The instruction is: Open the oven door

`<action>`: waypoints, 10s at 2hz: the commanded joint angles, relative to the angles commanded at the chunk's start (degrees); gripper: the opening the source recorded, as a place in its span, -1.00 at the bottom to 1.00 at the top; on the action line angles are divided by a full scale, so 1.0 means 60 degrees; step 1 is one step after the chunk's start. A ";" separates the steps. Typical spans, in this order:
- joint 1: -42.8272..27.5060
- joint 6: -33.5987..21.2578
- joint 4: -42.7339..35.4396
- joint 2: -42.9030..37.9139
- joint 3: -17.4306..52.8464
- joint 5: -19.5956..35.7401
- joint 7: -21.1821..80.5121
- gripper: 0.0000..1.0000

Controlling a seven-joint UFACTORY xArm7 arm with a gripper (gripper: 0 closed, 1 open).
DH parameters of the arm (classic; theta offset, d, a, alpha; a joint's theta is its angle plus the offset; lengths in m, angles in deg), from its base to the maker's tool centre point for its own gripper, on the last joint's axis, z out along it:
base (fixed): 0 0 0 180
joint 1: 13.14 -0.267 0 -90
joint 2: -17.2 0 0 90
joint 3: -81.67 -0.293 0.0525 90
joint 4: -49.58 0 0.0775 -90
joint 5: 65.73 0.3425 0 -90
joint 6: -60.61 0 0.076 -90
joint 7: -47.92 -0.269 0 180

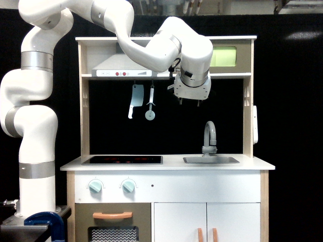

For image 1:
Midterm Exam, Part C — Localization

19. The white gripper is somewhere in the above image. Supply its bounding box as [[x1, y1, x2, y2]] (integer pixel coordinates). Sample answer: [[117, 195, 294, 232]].
[[174, 74, 211, 107]]

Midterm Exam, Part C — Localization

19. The taupe microwave door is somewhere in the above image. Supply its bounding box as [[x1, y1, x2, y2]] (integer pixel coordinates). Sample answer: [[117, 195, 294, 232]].
[[209, 39, 252, 74]]

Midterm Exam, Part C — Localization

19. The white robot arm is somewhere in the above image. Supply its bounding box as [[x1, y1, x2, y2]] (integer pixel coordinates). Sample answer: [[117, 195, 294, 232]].
[[1, 1, 213, 217]]

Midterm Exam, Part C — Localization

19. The left white cabinet door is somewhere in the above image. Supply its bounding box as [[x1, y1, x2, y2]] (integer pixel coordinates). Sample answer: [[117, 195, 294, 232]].
[[154, 203, 207, 241]]

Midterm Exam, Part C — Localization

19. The white cabinet door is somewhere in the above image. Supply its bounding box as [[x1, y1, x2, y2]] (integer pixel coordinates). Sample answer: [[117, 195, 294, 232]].
[[207, 203, 260, 241], [154, 203, 207, 241]]

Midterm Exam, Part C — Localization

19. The right white cabinet door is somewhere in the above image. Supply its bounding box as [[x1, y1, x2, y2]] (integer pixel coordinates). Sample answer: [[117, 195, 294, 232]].
[[207, 203, 260, 241]]

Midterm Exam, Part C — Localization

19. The taupe lower oven door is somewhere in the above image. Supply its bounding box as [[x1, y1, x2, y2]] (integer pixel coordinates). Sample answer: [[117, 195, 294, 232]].
[[75, 203, 151, 241]]

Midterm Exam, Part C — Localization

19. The toy pizza cutter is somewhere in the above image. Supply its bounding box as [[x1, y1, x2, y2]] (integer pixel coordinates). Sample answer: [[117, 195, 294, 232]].
[[145, 86, 155, 121]]

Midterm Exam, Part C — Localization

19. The grey toy faucet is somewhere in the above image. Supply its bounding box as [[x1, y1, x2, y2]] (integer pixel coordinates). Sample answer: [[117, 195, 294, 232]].
[[202, 121, 217, 157]]

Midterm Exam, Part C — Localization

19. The toy cleaver knife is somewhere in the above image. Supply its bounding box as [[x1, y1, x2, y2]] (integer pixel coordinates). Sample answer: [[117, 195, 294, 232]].
[[128, 84, 144, 119]]

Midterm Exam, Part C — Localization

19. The grey toy sink basin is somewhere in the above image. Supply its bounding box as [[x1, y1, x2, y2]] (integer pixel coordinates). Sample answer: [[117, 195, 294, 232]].
[[183, 156, 240, 164]]

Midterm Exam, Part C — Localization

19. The white side-mounted toy phone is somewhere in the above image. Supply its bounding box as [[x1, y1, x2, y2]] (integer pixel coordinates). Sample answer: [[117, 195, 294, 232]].
[[253, 105, 258, 144]]

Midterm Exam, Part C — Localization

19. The grey range hood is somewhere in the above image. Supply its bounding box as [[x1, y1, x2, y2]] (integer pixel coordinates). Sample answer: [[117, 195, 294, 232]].
[[88, 42, 166, 79]]

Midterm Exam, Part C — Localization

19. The white wooden toy kitchen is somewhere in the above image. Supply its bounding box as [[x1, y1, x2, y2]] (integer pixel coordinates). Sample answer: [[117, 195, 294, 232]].
[[62, 36, 274, 241]]

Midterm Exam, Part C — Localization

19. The right mint stove knob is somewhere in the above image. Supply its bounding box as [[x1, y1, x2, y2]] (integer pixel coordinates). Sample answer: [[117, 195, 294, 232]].
[[121, 178, 136, 193]]

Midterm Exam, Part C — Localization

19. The mint stove knob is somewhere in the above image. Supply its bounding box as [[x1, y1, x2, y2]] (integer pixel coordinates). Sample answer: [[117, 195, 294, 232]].
[[88, 179, 103, 194], [121, 178, 136, 193]]

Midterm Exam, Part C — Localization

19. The black toy stovetop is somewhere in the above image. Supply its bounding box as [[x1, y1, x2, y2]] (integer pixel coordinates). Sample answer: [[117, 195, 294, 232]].
[[82, 155, 163, 165]]

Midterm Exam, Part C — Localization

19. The left mint stove knob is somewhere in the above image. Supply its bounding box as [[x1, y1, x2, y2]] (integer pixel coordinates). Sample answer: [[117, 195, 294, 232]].
[[88, 179, 103, 194]]

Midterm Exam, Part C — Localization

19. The blue c-clamp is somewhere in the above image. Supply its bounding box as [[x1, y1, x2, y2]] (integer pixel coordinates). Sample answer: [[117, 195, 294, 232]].
[[24, 212, 65, 242]]

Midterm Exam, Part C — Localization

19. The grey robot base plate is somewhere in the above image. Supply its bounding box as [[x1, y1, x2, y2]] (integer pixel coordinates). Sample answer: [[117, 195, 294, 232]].
[[0, 205, 72, 230]]

